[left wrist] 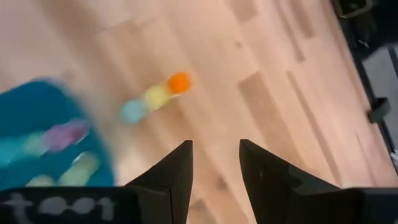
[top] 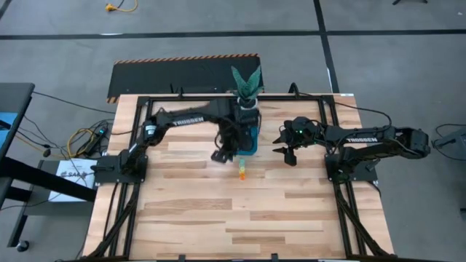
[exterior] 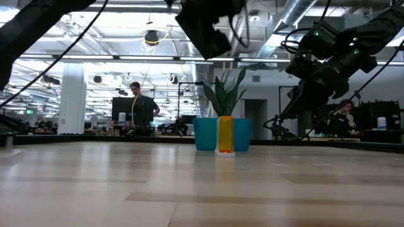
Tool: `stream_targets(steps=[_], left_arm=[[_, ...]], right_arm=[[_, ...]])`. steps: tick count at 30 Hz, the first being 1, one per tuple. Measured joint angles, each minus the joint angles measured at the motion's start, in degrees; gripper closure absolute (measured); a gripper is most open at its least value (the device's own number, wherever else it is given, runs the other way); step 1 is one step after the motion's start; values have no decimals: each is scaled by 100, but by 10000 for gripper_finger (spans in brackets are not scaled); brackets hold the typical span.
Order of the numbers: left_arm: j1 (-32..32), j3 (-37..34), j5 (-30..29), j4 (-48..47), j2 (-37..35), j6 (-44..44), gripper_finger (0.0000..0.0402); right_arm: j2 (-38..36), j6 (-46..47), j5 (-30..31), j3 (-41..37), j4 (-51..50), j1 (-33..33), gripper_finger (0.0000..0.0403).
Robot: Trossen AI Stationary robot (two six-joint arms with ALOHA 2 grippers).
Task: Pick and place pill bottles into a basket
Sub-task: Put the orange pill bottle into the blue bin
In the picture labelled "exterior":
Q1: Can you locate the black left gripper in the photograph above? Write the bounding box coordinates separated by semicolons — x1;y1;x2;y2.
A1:
175;0;247;61

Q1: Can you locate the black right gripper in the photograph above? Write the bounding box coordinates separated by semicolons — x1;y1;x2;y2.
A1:
279;55;351;120

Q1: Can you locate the orange pill bottle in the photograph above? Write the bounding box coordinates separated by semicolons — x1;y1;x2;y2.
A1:
215;115;236;158

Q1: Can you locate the blue basket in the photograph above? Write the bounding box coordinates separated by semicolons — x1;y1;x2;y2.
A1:
193;117;254;152

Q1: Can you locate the person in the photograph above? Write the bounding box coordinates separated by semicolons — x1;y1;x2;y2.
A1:
128;81;161;137
328;99;361;137

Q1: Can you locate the black ceiling lamp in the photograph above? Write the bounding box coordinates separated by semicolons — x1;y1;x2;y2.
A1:
144;29;160;45

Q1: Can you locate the green snake plant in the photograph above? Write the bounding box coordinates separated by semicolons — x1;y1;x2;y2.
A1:
201;67;249;119

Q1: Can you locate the black equipment cabinet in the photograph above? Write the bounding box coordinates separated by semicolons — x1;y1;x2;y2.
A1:
359;100;402;143

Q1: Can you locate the black monitor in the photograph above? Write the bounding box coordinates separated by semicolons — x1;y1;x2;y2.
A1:
111;96;135;122

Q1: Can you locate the long ceiling light bar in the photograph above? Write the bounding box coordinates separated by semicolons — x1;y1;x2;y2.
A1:
17;53;404;66

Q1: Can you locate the white pillar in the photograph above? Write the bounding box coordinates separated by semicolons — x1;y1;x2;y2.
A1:
57;62;88;136

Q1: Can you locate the black slanted bar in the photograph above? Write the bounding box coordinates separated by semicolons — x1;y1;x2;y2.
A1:
0;112;31;135

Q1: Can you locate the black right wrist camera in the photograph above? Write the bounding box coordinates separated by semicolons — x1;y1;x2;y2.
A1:
285;50;318;80

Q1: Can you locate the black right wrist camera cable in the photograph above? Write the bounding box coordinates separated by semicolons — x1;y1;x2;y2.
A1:
280;27;313;55

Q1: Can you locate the slanted silver ventilation duct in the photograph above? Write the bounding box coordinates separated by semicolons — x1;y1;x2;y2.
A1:
255;0;318;59

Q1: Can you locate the black table border rail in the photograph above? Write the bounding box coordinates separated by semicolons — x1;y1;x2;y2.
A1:
0;133;404;154

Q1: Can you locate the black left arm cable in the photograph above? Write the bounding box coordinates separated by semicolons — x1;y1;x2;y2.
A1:
0;0;109;108

